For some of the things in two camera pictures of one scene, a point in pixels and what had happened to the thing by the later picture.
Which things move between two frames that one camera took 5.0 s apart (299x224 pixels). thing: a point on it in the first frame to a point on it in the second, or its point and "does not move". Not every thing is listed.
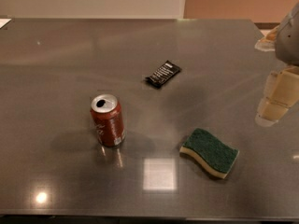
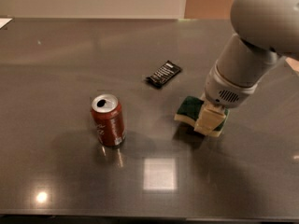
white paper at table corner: x=4 y=21 does not move
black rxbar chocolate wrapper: x=163 y=74 does not move
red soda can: x=108 y=118 does not move
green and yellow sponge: x=215 y=154 to x=188 y=109
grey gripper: x=289 y=39 to x=224 y=91
